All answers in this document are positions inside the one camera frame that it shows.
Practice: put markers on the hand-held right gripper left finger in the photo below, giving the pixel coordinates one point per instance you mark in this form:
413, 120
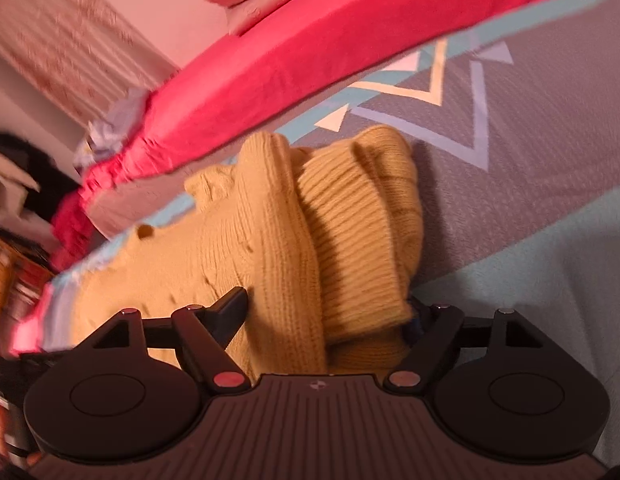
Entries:
230, 317

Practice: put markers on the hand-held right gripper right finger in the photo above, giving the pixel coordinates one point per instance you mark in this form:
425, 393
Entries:
440, 330

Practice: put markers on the orange cluttered shelf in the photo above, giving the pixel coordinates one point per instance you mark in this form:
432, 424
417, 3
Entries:
15, 270

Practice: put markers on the grey-blue crumpled cloth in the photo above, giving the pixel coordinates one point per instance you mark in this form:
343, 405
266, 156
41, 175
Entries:
112, 125

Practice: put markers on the dark cloth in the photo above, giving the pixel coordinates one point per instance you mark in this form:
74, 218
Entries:
35, 170

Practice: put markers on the bed with red sheet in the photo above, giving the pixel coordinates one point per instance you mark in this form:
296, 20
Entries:
290, 70

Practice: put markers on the floral pink curtain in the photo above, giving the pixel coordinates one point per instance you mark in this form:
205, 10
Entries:
65, 35

